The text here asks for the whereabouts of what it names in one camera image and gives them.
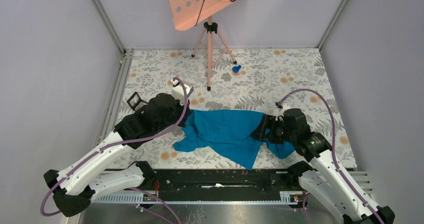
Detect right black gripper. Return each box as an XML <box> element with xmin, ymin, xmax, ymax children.
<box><xmin>249</xmin><ymin>114</ymin><xmax>296</xmax><ymax>144</ymax></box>

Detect blue t-shirt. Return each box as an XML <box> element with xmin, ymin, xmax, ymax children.
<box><xmin>172</xmin><ymin>109</ymin><xmax>296</xmax><ymax>171</ymax></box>

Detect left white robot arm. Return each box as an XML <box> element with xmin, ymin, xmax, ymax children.
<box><xmin>40</xmin><ymin>93</ymin><xmax>191</xmax><ymax>217</ymax></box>

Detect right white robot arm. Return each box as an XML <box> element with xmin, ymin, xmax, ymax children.
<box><xmin>251</xmin><ymin>108</ymin><xmax>395</xmax><ymax>223</ymax></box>

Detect small blue brooch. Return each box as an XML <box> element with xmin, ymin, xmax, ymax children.
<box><xmin>232</xmin><ymin>65</ymin><xmax>242</xmax><ymax>73</ymax></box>

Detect floral patterned table mat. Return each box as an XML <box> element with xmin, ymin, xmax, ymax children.
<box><xmin>114</xmin><ymin>49</ymin><xmax>357</xmax><ymax>168</ymax></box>

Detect pink music stand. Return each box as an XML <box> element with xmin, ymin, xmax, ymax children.
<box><xmin>168</xmin><ymin>0</ymin><xmax>238</xmax><ymax>91</ymax></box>

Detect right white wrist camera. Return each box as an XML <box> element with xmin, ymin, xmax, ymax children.
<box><xmin>275</xmin><ymin>102</ymin><xmax>292</xmax><ymax>116</ymax></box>

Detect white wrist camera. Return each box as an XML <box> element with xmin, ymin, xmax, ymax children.
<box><xmin>171</xmin><ymin>80</ymin><xmax>194</xmax><ymax>106</ymax></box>
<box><xmin>275</xmin><ymin>102</ymin><xmax>292</xmax><ymax>116</ymax></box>

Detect black square frame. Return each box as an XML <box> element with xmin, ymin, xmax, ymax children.
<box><xmin>126</xmin><ymin>91</ymin><xmax>146</xmax><ymax>111</ymax></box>

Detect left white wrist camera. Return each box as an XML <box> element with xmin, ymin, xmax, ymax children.
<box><xmin>171</xmin><ymin>80</ymin><xmax>194</xmax><ymax>106</ymax></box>

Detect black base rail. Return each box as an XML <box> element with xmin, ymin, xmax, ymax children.
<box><xmin>96</xmin><ymin>169</ymin><xmax>306</xmax><ymax>205</ymax></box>

